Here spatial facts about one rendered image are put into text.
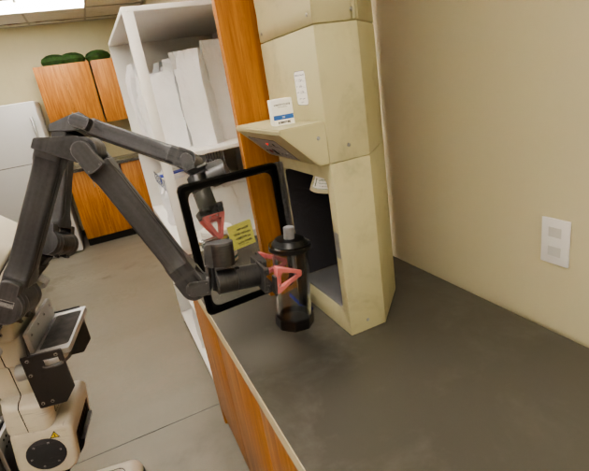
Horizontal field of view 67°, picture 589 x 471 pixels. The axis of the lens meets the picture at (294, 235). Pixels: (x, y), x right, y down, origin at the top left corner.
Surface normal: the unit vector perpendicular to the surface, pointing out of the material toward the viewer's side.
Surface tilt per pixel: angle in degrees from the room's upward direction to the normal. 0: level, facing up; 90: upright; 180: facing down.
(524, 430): 0
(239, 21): 90
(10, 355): 90
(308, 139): 90
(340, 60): 90
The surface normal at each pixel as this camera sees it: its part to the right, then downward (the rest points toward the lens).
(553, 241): -0.90, 0.27
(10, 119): 0.41, 0.25
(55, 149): 0.15, 0.19
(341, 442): -0.15, -0.93
